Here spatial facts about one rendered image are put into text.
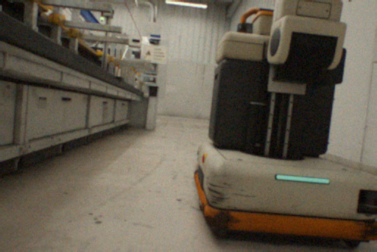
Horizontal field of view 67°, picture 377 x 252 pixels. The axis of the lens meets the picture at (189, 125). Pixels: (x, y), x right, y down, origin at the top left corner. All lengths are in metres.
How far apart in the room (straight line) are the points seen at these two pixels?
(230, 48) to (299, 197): 0.68
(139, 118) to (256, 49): 4.51
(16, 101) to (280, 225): 1.45
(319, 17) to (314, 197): 0.63
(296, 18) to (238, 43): 0.32
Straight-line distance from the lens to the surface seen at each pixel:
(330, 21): 1.14
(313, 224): 1.11
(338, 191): 1.12
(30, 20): 1.37
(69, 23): 1.63
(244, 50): 1.32
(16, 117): 1.80
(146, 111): 5.65
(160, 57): 5.56
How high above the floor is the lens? 0.44
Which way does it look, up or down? 3 degrees down
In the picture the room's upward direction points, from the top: 6 degrees clockwise
